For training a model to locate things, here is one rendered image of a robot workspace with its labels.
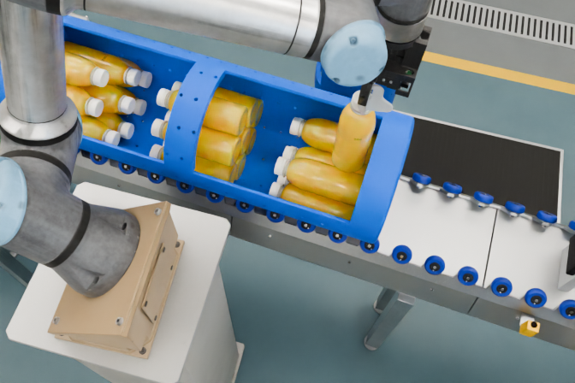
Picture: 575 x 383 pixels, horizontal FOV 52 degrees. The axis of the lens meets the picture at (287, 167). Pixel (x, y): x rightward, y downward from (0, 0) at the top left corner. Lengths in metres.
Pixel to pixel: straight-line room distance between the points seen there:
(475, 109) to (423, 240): 1.48
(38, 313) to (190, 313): 0.27
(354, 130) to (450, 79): 1.83
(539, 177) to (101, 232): 1.94
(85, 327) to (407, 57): 0.65
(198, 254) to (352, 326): 1.24
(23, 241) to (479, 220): 1.01
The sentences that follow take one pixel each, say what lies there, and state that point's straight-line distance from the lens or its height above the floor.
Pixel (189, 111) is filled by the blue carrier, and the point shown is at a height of 1.22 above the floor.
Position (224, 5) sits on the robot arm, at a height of 1.74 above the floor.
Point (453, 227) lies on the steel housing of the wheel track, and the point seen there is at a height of 0.93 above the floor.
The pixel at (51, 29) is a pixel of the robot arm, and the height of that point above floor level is 1.60.
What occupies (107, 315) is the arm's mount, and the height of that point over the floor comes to 1.30.
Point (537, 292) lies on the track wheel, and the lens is 1.40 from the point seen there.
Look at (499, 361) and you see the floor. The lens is 2.40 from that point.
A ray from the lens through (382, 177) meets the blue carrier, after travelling 1.14.
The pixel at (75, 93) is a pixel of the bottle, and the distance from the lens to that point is 1.38.
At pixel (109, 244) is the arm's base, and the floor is 1.34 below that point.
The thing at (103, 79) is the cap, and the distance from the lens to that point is 1.36.
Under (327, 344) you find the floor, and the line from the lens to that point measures 2.26.
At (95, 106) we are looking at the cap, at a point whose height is 1.12.
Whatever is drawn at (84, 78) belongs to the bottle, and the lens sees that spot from 1.36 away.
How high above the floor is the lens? 2.21
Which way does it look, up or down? 62 degrees down
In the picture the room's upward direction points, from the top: 4 degrees clockwise
